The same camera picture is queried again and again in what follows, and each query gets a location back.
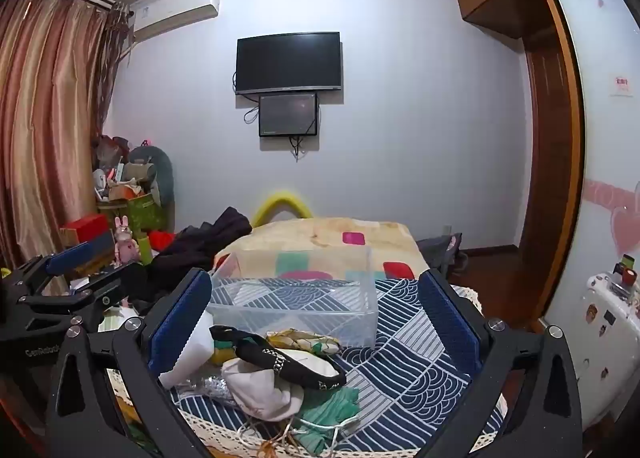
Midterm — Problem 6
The pile of clutter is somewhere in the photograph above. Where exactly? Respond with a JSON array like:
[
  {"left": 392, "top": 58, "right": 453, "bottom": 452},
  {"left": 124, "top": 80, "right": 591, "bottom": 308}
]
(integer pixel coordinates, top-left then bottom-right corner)
[{"left": 91, "top": 135, "right": 151, "bottom": 204}]

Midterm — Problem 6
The red box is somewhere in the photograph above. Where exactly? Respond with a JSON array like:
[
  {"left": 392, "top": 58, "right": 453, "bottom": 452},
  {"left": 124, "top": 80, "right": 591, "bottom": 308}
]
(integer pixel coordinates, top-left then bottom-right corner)
[{"left": 60, "top": 213, "right": 110, "bottom": 244}]

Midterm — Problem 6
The small black wall monitor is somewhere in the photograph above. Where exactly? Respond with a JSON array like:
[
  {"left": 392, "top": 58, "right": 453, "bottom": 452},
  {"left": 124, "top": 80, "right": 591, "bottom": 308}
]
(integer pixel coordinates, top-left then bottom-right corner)
[{"left": 258, "top": 93, "right": 320, "bottom": 138}]

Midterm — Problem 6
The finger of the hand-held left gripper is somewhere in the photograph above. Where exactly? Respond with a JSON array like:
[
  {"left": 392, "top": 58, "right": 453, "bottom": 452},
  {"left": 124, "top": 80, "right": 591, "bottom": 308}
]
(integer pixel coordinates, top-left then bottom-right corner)
[
  {"left": 10, "top": 230, "right": 115, "bottom": 296},
  {"left": 30, "top": 263, "right": 151, "bottom": 320}
]

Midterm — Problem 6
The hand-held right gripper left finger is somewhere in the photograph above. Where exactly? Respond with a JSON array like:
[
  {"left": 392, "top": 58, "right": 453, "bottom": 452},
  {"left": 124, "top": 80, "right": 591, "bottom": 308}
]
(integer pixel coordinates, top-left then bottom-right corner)
[{"left": 47, "top": 268, "right": 213, "bottom": 458}]

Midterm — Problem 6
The white cord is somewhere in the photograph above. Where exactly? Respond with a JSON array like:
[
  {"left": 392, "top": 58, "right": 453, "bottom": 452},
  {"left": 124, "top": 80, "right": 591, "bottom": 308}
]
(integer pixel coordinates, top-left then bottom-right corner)
[{"left": 237, "top": 413, "right": 361, "bottom": 454}]

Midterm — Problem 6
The red cloth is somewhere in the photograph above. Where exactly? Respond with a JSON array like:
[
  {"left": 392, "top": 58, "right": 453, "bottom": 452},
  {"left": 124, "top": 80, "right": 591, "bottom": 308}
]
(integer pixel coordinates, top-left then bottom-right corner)
[{"left": 147, "top": 230, "right": 176, "bottom": 251}]

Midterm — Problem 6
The silver sequin cloth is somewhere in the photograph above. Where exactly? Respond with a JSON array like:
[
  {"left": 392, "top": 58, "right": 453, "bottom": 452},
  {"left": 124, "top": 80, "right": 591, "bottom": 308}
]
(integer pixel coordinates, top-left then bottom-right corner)
[{"left": 177, "top": 375, "right": 236, "bottom": 406}]

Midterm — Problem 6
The white air conditioner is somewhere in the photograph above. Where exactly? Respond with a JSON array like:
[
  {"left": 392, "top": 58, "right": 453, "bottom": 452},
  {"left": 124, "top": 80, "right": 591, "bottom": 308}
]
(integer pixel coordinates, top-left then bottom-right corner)
[{"left": 131, "top": 0, "right": 221, "bottom": 44}]

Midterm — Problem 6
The blue patterned lace-edged tablecloth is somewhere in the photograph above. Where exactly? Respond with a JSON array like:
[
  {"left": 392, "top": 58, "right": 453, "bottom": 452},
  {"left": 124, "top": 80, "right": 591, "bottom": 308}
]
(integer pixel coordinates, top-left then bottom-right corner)
[{"left": 107, "top": 278, "right": 506, "bottom": 458}]

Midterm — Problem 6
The green knitted cloth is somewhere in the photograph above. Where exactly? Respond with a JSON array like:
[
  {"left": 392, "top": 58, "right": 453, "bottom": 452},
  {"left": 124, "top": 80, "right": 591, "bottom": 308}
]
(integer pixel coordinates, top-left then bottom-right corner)
[{"left": 290, "top": 385, "right": 361, "bottom": 456}]

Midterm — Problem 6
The clear plastic storage box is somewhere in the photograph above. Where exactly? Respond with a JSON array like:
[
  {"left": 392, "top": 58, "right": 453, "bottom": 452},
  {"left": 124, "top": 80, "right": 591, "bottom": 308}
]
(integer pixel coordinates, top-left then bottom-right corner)
[{"left": 206, "top": 245, "right": 378, "bottom": 346}]

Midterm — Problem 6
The black wall television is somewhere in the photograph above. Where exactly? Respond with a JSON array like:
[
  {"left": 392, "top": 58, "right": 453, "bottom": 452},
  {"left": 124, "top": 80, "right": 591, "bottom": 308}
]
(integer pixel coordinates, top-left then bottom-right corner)
[{"left": 236, "top": 31, "right": 344, "bottom": 95}]

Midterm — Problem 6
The white appliance with stickers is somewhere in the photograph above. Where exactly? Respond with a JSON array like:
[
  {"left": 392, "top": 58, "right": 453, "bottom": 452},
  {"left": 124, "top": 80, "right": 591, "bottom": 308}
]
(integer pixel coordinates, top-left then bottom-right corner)
[{"left": 570, "top": 268, "right": 640, "bottom": 431}]

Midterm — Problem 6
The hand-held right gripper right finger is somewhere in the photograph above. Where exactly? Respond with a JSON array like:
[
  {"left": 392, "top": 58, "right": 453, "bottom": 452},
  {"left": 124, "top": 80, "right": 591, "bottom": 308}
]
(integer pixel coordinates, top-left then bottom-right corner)
[{"left": 419, "top": 268, "right": 586, "bottom": 458}]

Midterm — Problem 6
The yellow green printed cloth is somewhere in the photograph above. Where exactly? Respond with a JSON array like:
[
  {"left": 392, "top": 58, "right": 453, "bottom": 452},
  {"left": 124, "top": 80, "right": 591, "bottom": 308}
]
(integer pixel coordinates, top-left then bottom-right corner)
[{"left": 265, "top": 329, "right": 343, "bottom": 355}]

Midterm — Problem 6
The green gift bag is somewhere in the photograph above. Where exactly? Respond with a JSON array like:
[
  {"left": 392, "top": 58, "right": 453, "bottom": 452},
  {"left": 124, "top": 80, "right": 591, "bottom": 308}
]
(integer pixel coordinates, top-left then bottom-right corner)
[{"left": 125, "top": 193, "right": 168, "bottom": 234}]

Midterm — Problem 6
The black bag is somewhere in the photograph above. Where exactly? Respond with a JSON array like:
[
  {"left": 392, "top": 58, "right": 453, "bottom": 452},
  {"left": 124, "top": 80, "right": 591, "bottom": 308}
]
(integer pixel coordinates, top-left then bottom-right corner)
[{"left": 417, "top": 233, "right": 463, "bottom": 274}]

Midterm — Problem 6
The yellow foam hoop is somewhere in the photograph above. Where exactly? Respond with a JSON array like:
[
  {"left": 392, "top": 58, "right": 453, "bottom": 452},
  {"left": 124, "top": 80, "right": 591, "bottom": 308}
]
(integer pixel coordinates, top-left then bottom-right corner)
[{"left": 251, "top": 189, "right": 313, "bottom": 229}]

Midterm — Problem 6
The striped brown curtain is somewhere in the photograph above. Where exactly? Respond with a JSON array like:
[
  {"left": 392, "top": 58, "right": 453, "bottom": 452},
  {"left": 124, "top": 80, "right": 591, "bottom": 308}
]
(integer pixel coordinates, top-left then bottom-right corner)
[{"left": 0, "top": 0, "right": 133, "bottom": 279}]

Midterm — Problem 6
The wooden wardrobe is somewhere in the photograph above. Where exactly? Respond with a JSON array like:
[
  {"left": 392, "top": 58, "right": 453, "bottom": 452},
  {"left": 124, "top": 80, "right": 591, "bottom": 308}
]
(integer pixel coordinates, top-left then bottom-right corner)
[{"left": 452, "top": 0, "right": 586, "bottom": 324}]

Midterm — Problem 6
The black patterned fabric band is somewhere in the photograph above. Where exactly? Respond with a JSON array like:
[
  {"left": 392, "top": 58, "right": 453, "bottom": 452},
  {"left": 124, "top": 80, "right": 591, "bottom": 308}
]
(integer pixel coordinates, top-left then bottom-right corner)
[{"left": 209, "top": 324, "right": 347, "bottom": 391}]

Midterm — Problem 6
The patchwork blanket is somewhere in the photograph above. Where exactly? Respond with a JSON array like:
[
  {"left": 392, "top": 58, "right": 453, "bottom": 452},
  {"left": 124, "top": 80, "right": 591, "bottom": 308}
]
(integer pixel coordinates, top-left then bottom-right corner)
[{"left": 214, "top": 217, "right": 431, "bottom": 284}]

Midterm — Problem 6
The black clothing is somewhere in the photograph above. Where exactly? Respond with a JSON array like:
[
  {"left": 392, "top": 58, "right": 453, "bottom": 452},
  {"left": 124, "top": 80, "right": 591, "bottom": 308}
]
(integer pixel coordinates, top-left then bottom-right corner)
[{"left": 150, "top": 206, "right": 253, "bottom": 284}]

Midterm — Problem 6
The cream white cloth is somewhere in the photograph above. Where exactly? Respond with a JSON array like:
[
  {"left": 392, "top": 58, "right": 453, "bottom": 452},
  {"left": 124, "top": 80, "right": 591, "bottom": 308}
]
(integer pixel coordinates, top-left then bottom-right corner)
[{"left": 221, "top": 348, "right": 328, "bottom": 421}]

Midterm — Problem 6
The frosted sliding door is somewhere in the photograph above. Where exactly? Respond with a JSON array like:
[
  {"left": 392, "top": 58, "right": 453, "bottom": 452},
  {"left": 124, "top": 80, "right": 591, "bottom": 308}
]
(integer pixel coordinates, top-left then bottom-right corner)
[{"left": 542, "top": 0, "right": 640, "bottom": 329}]

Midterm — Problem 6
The pink rabbit toy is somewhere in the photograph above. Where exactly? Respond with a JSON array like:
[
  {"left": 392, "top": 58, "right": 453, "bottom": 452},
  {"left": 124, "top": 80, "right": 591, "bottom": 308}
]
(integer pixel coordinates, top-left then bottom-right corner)
[{"left": 112, "top": 216, "right": 141, "bottom": 266}]

